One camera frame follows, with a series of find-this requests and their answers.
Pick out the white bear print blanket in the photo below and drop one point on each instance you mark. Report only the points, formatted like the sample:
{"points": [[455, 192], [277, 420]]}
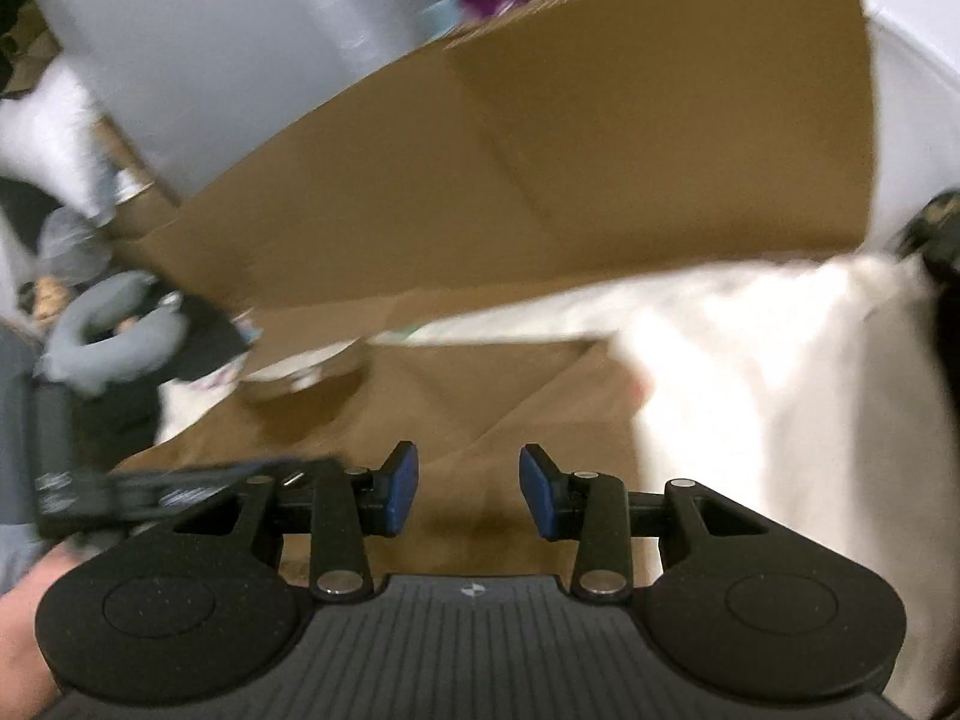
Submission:
{"points": [[787, 427]]}

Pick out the grey wrapped appliance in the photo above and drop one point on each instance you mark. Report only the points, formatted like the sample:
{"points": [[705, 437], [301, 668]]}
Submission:
{"points": [[225, 52]]}

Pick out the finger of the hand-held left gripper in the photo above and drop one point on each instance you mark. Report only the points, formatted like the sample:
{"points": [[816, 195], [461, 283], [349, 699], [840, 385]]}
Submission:
{"points": [[300, 471]]}

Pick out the black crumpled cloth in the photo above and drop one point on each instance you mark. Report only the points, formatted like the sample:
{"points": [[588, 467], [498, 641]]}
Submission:
{"points": [[202, 345]]}

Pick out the flattened cardboard sheet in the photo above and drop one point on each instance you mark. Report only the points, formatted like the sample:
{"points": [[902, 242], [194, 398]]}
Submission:
{"points": [[562, 165]]}

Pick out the brown printed t-shirt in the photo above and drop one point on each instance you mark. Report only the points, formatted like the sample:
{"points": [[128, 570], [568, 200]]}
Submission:
{"points": [[465, 405]]}

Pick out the leopard print garment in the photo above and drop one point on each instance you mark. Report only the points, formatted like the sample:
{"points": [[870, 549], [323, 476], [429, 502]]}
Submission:
{"points": [[934, 229]]}

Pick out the teddy bear toy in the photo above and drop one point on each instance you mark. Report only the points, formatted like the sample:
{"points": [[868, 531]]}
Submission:
{"points": [[45, 296]]}

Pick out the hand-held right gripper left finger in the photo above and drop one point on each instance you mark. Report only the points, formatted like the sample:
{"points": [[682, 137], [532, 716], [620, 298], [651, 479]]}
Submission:
{"points": [[401, 487]]}

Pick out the grey neck pillow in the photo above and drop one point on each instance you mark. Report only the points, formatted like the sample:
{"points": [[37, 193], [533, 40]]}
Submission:
{"points": [[82, 345]]}

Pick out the white pillow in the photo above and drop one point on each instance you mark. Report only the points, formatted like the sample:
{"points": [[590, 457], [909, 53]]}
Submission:
{"points": [[52, 135]]}

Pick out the blue capped detergent bottle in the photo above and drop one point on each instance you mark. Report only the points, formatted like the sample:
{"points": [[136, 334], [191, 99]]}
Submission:
{"points": [[442, 15]]}

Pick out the person's left hand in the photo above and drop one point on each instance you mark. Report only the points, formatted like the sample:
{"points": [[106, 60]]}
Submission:
{"points": [[22, 630]]}

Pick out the clear plastic bag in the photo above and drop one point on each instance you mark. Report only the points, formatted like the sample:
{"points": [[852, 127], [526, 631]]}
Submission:
{"points": [[71, 247]]}

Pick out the grey cushion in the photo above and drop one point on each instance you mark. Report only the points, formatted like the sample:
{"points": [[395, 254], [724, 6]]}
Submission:
{"points": [[15, 427]]}

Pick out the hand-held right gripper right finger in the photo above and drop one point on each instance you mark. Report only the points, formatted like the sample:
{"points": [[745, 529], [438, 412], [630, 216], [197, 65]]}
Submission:
{"points": [[536, 491]]}

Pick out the open cardboard box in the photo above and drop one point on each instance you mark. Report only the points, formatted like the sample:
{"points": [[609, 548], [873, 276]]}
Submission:
{"points": [[131, 187]]}

